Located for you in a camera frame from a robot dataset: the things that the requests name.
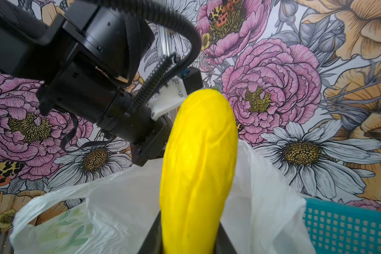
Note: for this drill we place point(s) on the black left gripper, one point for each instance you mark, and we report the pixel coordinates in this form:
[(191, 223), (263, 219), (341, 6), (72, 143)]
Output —
[(100, 51)]

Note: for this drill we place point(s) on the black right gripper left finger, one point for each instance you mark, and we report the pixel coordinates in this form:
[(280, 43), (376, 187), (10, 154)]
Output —
[(153, 243)]

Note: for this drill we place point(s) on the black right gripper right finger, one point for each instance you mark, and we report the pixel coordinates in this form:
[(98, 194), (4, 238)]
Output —
[(223, 244)]

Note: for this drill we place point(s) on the white translucent plastic bag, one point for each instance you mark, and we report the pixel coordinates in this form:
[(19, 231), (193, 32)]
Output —
[(113, 215)]

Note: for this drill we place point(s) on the yellow banana fruit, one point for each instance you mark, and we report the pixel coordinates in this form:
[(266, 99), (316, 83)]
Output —
[(198, 170)]

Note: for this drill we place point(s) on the teal plastic mesh basket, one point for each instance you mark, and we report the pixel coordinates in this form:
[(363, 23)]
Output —
[(344, 228)]

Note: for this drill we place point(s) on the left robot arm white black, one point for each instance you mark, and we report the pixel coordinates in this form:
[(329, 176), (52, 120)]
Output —
[(27, 50)]

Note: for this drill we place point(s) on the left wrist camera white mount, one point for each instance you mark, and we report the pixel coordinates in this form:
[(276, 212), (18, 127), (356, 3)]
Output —
[(174, 93)]

